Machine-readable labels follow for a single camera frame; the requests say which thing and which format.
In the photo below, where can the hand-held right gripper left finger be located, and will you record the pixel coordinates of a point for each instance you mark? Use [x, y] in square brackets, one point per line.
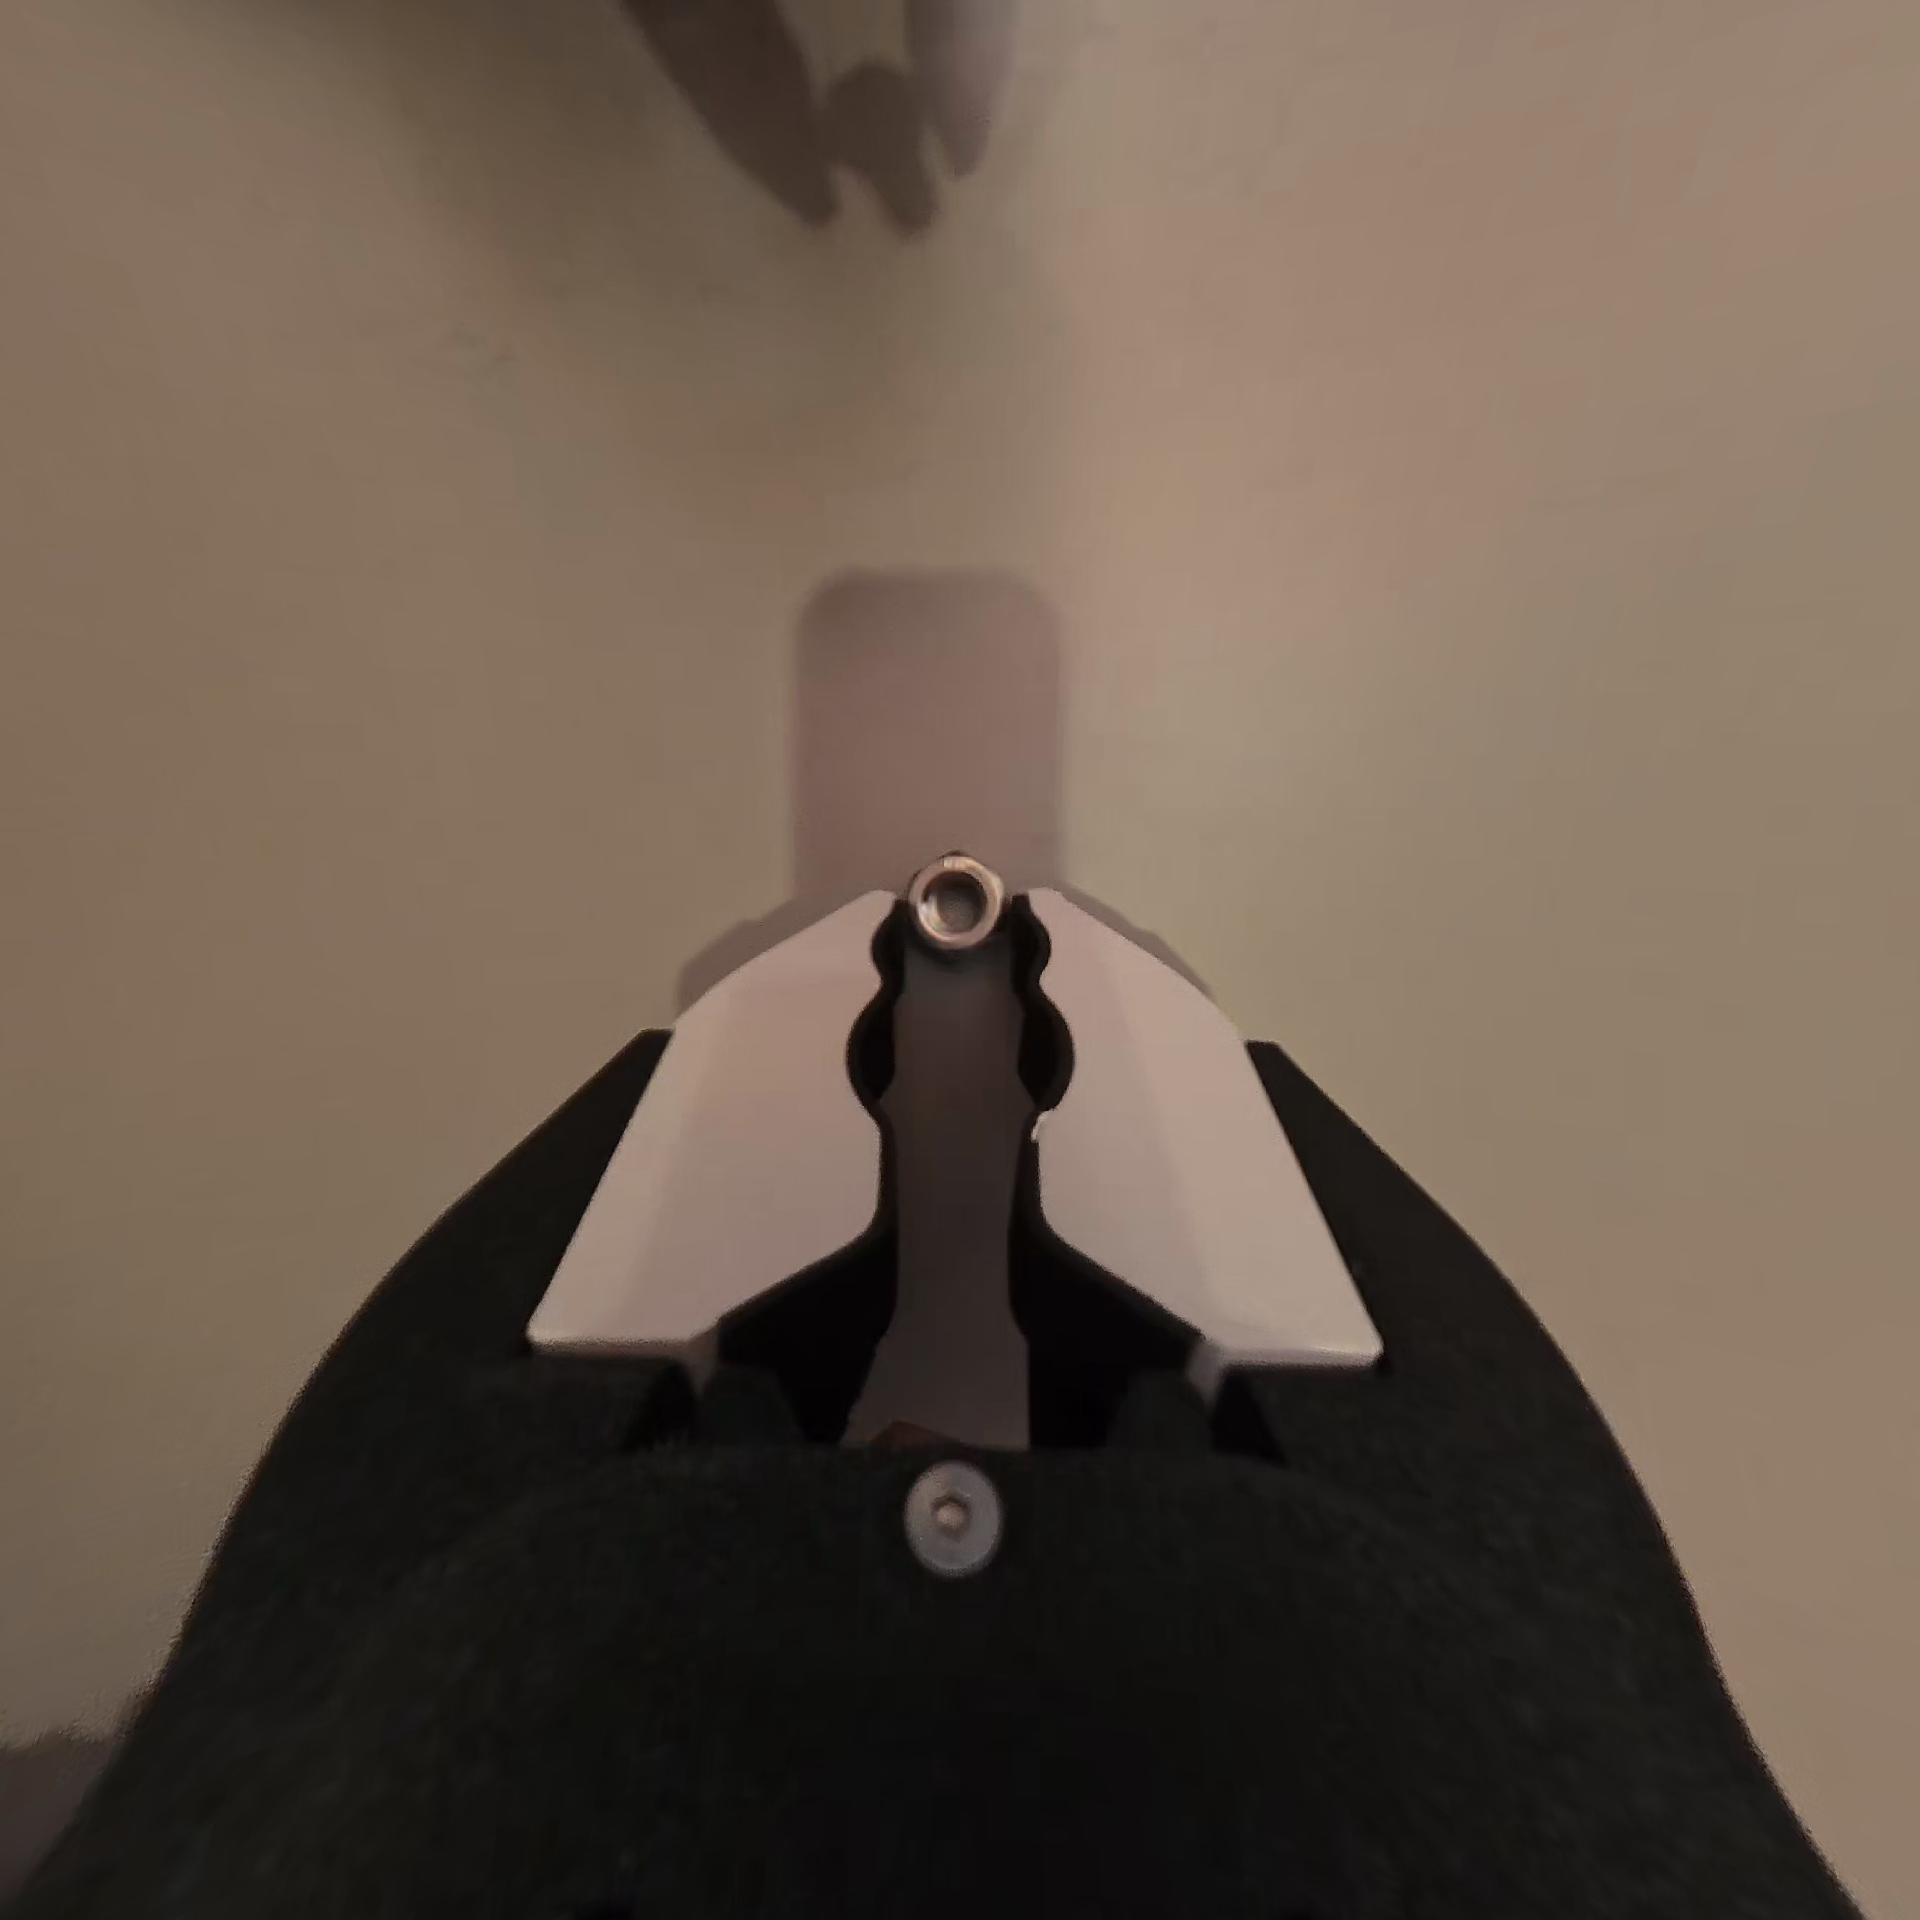
[722, 1154]

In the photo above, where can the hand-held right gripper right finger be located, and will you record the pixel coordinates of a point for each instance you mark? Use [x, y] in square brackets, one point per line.
[1201, 1170]

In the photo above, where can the silver hex nut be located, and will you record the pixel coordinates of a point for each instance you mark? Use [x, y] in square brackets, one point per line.
[922, 905]

